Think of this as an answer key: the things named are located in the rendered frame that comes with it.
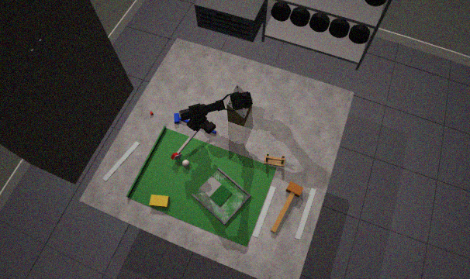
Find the light grey flat bar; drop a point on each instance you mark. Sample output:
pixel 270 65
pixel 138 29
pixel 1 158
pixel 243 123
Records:
pixel 305 213
pixel 264 212
pixel 121 160

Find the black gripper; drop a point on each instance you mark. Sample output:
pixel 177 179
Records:
pixel 206 125

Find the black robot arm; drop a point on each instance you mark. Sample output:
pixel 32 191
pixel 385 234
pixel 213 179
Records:
pixel 196 112

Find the blue putter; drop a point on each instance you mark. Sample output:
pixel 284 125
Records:
pixel 176 120

